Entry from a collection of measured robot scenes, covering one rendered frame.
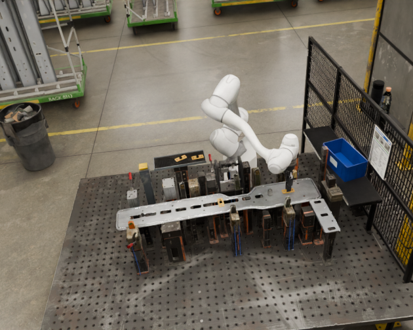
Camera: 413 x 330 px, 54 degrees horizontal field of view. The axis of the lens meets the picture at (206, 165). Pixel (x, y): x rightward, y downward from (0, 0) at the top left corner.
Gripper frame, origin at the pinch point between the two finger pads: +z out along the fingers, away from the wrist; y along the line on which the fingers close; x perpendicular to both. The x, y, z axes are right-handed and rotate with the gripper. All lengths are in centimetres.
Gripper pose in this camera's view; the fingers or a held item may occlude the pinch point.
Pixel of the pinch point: (288, 186)
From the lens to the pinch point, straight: 280.8
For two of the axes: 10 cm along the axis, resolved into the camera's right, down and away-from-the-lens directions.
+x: 9.9, -1.6, 0.6
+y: 1.5, 6.1, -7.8
